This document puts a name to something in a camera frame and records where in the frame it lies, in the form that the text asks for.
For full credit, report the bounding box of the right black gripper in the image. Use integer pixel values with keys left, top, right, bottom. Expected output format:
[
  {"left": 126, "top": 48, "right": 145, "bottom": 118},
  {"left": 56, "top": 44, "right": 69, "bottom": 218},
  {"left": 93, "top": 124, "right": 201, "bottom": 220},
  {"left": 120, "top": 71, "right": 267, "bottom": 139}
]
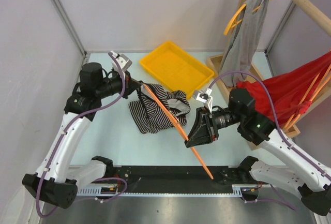
[{"left": 185, "top": 107, "right": 243, "bottom": 148}]

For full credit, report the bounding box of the wooden clothes rack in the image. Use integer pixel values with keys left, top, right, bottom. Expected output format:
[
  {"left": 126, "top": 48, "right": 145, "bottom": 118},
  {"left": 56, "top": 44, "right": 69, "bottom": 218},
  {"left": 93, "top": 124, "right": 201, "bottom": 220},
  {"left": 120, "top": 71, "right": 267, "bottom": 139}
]
[{"left": 206, "top": 0, "right": 330, "bottom": 138}]

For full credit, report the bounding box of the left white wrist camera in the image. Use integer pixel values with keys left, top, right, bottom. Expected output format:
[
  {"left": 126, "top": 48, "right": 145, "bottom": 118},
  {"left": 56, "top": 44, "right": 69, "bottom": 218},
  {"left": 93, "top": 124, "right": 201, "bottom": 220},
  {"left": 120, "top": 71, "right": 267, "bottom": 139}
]
[{"left": 108, "top": 51, "right": 132, "bottom": 72}]

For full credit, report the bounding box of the yellow plastic tray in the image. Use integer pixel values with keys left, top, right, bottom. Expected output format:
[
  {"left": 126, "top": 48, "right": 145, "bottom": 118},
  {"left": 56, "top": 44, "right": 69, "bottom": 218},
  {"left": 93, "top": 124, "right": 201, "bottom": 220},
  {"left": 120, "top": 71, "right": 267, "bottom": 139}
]
[{"left": 140, "top": 41, "right": 215, "bottom": 99}]

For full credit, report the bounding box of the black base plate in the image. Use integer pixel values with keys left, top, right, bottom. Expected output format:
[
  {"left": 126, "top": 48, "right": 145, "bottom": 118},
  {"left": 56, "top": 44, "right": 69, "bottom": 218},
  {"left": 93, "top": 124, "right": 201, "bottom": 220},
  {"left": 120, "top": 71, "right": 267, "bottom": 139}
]
[{"left": 104, "top": 166, "right": 261, "bottom": 189}]

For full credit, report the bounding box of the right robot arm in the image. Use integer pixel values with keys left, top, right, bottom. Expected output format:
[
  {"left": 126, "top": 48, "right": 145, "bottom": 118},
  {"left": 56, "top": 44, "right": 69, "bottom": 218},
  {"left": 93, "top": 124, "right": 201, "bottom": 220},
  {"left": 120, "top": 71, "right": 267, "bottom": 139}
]
[{"left": 185, "top": 88, "right": 330, "bottom": 216}]

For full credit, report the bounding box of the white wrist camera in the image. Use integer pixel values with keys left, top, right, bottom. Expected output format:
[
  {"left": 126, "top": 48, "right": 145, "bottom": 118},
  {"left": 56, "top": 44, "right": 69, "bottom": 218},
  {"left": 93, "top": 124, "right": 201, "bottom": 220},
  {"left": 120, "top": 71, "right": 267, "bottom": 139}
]
[
  {"left": 192, "top": 88, "right": 213, "bottom": 113},
  {"left": 108, "top": 51, "right": 132, "bottom": 72}
]

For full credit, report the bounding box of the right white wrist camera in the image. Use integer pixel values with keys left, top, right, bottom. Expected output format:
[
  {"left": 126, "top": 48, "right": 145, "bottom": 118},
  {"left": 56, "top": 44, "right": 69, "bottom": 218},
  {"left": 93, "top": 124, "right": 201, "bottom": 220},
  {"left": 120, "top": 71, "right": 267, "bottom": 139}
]
[{"left": 192, "top": 88, "right": 213, "bottom": 113}]

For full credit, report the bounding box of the orange hanger with red top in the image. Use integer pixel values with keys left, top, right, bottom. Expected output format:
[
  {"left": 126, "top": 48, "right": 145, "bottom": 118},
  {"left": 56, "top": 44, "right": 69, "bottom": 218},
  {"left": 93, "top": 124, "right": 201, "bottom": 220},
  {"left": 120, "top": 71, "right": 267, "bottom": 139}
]
[{"left": 284, "top": 63, "right": 331, "bottom": 130}]

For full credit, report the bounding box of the orange hanger with grey top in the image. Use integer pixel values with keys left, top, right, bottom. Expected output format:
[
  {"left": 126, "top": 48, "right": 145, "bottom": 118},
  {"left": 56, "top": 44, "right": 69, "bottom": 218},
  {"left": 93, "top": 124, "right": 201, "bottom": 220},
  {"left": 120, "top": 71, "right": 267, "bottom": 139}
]
[{"left": 222, "top": 0, "right": 282, "bottom": 35}]

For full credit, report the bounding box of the red tank top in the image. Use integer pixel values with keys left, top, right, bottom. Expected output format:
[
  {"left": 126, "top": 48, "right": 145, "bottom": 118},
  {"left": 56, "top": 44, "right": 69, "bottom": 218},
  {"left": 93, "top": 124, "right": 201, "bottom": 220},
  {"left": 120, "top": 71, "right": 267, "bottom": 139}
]
[{"left": 236, "top": 50, "right": 331, "bottom": 126}]

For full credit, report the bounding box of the white cable duct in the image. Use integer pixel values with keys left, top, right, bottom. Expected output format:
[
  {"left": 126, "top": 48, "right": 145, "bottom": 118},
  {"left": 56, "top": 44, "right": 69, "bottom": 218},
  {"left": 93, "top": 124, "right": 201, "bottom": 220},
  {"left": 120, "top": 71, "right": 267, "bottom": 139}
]
[{"left": 77, "top": 184, "right": 260, "bottom": 199}]

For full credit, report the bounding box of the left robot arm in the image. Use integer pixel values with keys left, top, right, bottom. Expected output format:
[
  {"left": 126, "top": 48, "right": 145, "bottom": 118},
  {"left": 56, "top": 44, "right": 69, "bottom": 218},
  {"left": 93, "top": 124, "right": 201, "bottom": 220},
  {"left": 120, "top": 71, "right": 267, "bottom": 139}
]
[{"left": 22, "top": 62, "right": 141, "bottom": 209}]

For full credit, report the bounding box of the striped tank top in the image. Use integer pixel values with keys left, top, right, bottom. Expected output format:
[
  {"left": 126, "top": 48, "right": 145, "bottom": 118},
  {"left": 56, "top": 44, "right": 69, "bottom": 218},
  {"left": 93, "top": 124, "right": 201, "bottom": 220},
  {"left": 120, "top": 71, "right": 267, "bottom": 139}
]
[{"left": 128, "top": 84, "right": 191, "bottom": 134}]

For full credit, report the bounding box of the grey tank top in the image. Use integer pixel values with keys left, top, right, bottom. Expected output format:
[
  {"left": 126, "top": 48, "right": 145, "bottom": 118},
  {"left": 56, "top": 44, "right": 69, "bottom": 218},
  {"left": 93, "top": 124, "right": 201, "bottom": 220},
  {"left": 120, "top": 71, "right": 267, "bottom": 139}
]
[{"left": 219, "top": 0, "right": 269, "bottom": 87}]

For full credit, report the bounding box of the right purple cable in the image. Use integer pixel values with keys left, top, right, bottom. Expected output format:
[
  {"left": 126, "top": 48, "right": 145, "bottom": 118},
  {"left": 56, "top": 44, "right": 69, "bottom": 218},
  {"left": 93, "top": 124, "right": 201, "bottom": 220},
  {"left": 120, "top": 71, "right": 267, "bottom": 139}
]
[{"left": 206, "top": 70, "right": 331, "bottom": 212}]

